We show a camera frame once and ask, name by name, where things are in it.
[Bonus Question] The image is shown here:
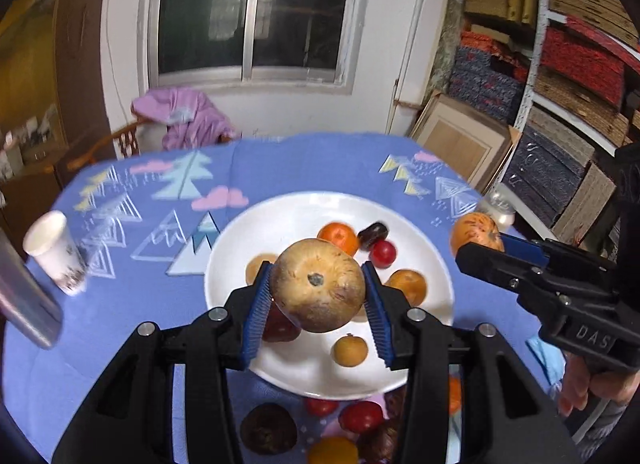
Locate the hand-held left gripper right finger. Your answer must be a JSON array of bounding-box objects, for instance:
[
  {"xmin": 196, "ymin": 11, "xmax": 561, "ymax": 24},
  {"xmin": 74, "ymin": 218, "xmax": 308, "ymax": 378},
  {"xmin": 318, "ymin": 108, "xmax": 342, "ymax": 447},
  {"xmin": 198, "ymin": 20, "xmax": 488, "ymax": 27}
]
[{"xmin": 361, "ymin": 260, "xmax": 583, "ymax": 464}]

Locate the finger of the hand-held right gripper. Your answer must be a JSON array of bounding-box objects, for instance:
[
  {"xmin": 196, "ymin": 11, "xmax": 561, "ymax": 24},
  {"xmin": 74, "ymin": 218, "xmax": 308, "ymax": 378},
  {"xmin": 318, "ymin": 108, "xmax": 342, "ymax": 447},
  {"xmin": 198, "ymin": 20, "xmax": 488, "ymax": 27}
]
[
  {"xmin": 500, "ymin": 234, "xmax": 618, "ymax": 289},
  {"xmin": 456, "ymin": 242, "xmax": 571, "ymax": 329}
]

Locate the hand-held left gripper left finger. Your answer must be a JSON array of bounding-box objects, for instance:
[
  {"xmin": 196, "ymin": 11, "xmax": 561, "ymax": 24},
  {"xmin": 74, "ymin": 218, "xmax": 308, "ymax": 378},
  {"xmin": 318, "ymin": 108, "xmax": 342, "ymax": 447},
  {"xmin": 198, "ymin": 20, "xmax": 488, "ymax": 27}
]
[{"xmin": 52, "ymin": 261, "xmax": 275, "ymax": 464}]

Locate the dark red plum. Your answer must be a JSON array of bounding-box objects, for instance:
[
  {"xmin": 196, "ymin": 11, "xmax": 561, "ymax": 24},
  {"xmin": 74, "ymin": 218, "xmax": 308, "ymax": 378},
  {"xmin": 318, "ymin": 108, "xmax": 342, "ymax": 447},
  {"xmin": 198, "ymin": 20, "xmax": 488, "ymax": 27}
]
[{"xmin": 262, "ymin": 301, "xmax": 303, "ymax": 343}]

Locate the small round tan fruit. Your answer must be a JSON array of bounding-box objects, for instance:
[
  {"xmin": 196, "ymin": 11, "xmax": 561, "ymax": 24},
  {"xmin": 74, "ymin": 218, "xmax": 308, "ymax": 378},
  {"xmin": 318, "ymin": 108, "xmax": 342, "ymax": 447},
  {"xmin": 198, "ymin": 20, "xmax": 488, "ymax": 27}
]
[{"xmin": 332, "ymin": 334, "xmax": 369, "ymax": 368}]

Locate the speckled orange passion fruit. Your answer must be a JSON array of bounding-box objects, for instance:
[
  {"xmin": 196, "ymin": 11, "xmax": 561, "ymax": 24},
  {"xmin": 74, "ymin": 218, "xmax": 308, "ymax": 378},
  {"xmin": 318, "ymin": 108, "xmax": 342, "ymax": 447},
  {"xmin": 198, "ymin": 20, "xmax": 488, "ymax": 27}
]
[
  {"xmin": 450, "ymin": 212, "xmax": 505, "ymax": 257},
  {"xmin": 385, "ymin": 269, "xmax": 428, "ymax": 307}
]

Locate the red tomato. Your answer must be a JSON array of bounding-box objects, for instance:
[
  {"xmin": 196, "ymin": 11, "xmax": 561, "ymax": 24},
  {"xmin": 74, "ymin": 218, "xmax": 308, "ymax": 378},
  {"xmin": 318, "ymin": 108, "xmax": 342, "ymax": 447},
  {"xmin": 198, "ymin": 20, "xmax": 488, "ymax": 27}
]
[
  {"xmin": 304, "ymin": 396, "xmax": 341, "ymax": 417},
  {"xmin": 338, "ymin": 400, "xmax": 385, "ymax": 434},
  {"xmin": 368, "ymin": 240, "xmax": 398, "ymax": 268}
]

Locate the dark brown wrinkled passion fruit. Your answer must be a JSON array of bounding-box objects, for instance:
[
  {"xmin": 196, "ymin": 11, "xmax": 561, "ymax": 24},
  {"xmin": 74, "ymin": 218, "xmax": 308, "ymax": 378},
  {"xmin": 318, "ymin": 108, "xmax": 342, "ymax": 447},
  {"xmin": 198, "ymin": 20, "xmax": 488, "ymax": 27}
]
[
  {"xmin": 240, "ymin": 403, "xmax": 298, "ymax": 456},
  {"xmin": 356, "ymin": 419, "xmax": 401, "ymax": 464},
  {"xmin": 382, "ymin": 386, "xmax": 407, "ymax": 420}
]

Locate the smooth dark purple passion fruit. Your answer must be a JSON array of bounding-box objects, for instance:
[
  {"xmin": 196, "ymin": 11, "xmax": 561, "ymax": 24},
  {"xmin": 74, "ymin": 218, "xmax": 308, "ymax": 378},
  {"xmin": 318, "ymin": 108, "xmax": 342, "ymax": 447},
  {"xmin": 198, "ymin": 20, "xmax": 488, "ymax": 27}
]
[{"xmin": 356, "ymin": 222, "xmax": 389, "ymax": 251}]

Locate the orange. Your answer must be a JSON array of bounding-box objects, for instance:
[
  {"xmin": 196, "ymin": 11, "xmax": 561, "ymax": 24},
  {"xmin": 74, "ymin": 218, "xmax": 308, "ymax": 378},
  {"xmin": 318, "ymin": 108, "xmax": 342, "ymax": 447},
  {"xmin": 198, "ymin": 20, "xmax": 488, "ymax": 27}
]
[
  {"xmin": 447, "ymin": 376, "xmax": 462, "ymax": 416},
  {"xmin": 317, "ymin": 222, "xmax": 361, "ymax": 257}
]

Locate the white oval plate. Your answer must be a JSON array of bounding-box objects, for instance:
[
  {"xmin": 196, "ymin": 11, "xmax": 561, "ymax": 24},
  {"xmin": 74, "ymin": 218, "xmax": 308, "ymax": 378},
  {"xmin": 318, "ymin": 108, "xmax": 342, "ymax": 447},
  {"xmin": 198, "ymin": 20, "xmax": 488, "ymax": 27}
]
[{"xmin": 204, "ymin": 191, "xmax": 455, "ymax": 401}]

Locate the person's right hand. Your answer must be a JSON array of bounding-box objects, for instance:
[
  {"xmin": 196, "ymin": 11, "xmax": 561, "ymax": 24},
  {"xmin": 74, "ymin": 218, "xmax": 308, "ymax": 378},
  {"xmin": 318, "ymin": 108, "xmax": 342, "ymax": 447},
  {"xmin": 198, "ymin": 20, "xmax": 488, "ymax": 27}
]
[{"xmin": 556, "ymin": 356, "xmax": 631, "ymax": 417}]

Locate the white drink can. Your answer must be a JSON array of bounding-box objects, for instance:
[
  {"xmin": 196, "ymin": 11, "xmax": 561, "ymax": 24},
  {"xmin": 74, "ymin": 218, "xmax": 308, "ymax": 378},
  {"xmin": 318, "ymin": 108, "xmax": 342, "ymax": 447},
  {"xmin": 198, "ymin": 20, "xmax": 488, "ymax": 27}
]
[{"xmin": 475, "ymin": 189, "xmax": 516, "ymax": 232}]

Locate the blue face mask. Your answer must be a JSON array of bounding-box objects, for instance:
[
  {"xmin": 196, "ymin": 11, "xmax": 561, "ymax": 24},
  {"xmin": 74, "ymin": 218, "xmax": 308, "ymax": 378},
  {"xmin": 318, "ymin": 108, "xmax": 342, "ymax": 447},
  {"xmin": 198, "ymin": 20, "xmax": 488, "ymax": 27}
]
[{"xmin": 527, "ymin": 339, "xmax": 566, "ymax": 385}]

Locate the leaning brown woven box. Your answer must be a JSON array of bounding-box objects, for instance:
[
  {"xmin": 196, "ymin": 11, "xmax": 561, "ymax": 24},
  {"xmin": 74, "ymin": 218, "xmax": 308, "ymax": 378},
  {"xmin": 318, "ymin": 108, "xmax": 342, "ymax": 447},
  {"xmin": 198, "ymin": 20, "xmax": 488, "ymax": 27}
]
[{"xmin": 552, "ymin": 164, "xmax": 618, "ymax": 245}]

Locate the stack of dark embossed boxes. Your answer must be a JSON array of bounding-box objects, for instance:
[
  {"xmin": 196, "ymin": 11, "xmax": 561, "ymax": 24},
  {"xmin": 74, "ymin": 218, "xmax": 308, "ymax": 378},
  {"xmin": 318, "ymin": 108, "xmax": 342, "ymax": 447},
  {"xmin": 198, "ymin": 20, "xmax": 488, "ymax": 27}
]
[{"xmin": 502, "ymin": 124, "xmax": 598, "ymax": 229}]

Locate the blue printed tablecloth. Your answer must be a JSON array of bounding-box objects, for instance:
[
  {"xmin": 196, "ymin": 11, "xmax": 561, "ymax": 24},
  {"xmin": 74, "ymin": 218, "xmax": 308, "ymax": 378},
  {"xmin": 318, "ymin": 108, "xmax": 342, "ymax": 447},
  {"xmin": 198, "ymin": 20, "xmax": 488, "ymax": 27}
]
[{"xmin": 2, "ymin": 133, "xmax": 566, "ymax": 464}]

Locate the stack of blue patterned boxes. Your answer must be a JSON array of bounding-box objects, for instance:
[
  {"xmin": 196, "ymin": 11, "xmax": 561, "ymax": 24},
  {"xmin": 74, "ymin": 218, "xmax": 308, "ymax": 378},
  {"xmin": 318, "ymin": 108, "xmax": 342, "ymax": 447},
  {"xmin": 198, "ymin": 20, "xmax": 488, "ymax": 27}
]
[{"xmin": 447, "ymin": 46, "xmax": 526, "ymax": 122}]

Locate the white metal shelf rack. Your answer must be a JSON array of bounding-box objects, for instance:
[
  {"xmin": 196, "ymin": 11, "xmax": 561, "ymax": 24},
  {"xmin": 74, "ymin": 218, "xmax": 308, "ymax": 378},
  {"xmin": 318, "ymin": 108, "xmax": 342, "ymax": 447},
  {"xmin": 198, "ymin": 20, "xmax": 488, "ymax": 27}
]
[{"xmin": 510, "ymin": 0, "xmax": 640, "ymax": 245}]

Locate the stack of red boxes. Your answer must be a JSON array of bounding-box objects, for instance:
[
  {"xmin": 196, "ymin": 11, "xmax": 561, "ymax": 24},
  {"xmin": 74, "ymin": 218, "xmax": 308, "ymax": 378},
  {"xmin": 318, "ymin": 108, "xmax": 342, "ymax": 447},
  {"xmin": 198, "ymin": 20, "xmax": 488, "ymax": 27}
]
[{"xmin": 542, "ymin": 18, "xmax": 640, "ymax": 109}]

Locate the pile of red-orange patterned boxes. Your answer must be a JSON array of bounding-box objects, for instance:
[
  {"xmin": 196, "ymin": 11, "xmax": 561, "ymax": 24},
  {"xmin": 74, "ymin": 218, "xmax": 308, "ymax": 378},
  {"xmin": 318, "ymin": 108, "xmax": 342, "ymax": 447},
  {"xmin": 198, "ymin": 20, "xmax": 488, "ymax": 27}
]
[{"xmin": 457, "ymin": 31, "xmax": 531, "ymax": 82}]

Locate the white paper cup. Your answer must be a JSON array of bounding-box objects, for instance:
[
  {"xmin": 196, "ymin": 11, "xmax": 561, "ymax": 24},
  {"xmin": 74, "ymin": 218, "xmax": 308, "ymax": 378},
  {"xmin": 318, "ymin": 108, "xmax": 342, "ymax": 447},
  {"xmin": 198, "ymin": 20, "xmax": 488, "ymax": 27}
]
[{"xmin": 22, "ymin": 210, "xmax": 87, "ymax": 296}]

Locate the green patterned panel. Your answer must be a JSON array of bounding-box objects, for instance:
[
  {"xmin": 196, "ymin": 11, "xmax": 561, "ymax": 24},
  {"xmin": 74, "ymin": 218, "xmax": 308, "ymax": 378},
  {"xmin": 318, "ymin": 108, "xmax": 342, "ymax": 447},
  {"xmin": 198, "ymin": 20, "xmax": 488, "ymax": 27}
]
[{"xmin": 425, "ymin": 0, "xmax": 463, "ymax": 104}]

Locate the purple cloth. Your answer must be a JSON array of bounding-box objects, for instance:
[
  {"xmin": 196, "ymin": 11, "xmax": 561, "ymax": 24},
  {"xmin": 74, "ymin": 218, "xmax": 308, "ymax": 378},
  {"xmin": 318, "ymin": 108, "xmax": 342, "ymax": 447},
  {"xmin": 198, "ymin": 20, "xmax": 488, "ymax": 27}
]
[{"xmin": 131, "ymin": 88, "xmax": 238, "ymax": 149}]

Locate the wooden chair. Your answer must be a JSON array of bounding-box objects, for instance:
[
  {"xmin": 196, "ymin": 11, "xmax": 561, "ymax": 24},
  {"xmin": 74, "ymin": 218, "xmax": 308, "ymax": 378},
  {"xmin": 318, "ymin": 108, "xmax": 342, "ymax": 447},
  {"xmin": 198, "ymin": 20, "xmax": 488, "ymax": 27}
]
[{"xmin": 67, "ymin": 116, "xmax": 241, "ymax": 169}]

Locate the stainless steel bottle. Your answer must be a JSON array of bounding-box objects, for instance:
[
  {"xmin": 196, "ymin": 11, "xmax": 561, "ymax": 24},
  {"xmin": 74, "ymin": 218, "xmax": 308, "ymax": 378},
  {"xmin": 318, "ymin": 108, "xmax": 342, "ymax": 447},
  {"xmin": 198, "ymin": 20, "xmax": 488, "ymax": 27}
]
[{"xmin": 0, "ymin": 229, "xmax": 63, "ymax": 350}]

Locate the sliding window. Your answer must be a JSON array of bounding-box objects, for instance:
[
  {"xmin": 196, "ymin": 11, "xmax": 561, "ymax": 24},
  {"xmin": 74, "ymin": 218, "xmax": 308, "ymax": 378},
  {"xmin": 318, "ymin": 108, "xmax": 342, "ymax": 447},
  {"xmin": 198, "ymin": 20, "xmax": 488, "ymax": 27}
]
[{"xmin": 137, "ymin": 0, "xmax": 373, "ymax": 94}]

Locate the wooden glass-front cabinet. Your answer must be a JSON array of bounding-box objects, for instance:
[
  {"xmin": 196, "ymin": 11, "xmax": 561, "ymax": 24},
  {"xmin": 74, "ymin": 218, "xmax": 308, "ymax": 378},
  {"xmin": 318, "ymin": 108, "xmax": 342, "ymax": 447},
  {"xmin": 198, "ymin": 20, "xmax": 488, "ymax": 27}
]
[{"xmin": 0, "ymin": 0, "xmax": 113, "ymax": 185}]

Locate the wooden picture frame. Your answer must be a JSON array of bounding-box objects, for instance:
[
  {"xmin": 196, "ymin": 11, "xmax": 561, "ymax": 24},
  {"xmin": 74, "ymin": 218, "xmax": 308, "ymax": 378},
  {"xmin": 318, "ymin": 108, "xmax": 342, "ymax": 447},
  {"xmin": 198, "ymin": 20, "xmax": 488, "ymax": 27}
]
[{"xmin": 409, "ymin": 91, "xmax": 521, "ymax": 192}]

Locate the white wall pipe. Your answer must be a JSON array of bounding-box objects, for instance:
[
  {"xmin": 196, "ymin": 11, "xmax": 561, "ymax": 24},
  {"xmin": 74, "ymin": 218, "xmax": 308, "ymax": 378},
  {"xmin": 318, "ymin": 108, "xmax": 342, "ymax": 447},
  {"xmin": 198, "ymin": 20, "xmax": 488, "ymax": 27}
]
[{"xmin": 385, "ymin": 0, "xmax": 428, "ymax": 135}]

